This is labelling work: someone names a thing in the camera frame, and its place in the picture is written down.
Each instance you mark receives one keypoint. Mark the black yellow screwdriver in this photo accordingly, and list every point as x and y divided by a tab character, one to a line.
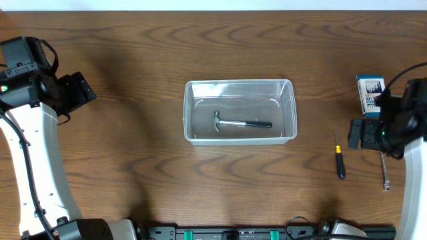
340	167

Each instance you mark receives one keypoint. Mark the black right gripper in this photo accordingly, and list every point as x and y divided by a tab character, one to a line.
368	140

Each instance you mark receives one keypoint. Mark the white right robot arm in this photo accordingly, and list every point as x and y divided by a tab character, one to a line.
399	132

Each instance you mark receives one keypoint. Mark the clear plastic container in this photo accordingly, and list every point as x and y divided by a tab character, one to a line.
263	100

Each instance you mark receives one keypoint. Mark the silver combination wrench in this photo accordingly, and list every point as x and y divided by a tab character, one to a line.
386	184

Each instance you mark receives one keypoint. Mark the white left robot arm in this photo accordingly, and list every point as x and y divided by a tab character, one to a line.
32	100

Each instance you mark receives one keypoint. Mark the small hammer black handle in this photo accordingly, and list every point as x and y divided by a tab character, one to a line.
217	122

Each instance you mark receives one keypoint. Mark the blue white screwdriver box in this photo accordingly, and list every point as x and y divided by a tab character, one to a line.
370	87

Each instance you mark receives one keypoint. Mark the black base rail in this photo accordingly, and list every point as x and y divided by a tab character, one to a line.
239	233

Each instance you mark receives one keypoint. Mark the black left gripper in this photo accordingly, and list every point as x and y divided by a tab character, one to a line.
79	90

